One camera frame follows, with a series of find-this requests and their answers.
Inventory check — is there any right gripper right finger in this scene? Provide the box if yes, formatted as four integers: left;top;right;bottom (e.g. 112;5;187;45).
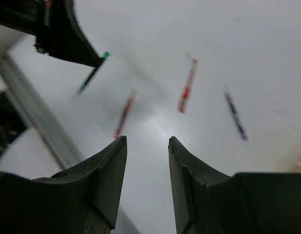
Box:
169;137;301;234

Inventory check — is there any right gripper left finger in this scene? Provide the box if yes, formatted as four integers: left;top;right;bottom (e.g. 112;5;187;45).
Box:
0;136;127;234

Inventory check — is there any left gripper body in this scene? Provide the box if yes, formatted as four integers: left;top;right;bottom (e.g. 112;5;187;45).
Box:
0;0;74;53

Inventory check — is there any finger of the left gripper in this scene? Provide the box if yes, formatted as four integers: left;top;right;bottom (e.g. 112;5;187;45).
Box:
35;0;102;67

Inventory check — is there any green pen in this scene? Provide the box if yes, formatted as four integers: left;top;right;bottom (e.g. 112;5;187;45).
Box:
76;52;110;95

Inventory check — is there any red pen centre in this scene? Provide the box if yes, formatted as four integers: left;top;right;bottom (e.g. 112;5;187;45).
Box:
114;89;137;139

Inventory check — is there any beige compartment tray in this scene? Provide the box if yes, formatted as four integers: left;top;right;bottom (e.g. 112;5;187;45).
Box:
289;157;301;173

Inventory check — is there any red capped pen upper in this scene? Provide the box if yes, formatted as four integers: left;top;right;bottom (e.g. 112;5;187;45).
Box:
178;53;198;114

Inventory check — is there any purple pen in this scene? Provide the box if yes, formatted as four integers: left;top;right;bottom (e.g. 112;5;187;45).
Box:
224;84;248;141

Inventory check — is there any aluminium frame rail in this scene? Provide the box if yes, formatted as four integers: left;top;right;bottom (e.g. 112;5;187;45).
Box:
0;54;137;234

